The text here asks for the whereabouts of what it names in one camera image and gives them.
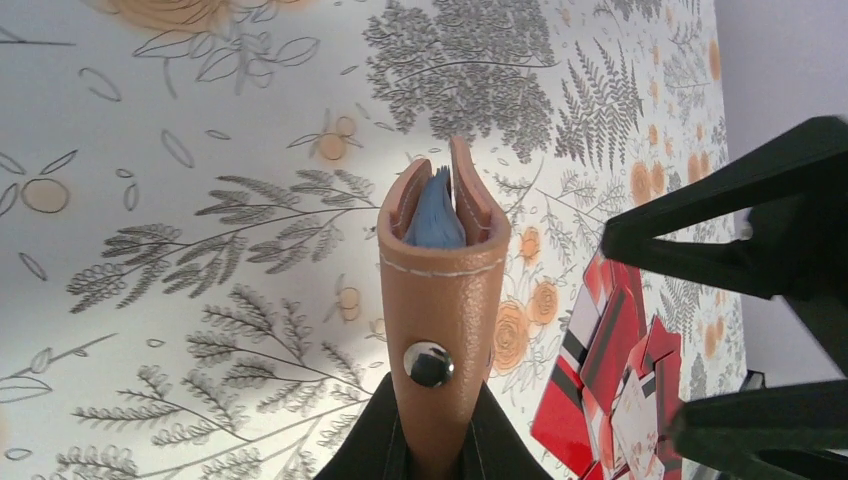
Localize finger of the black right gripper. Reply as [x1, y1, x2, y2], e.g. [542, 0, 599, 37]
[667, 380, 847, 479]
[600, 115, 847, 370]

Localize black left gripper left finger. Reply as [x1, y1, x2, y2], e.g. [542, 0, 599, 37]
[314, 373, 410, 480]

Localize floral patterned table mat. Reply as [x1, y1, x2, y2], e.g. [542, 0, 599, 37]
[1, 1, 728, 479]

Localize red black striped card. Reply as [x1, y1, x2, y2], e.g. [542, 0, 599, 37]
[580, 253, 647, 411]

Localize tan leather card holder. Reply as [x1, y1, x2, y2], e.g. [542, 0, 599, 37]
[376, 136, 511, 479]

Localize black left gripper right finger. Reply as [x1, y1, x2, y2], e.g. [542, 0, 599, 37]
[463, 383, 552, 480]

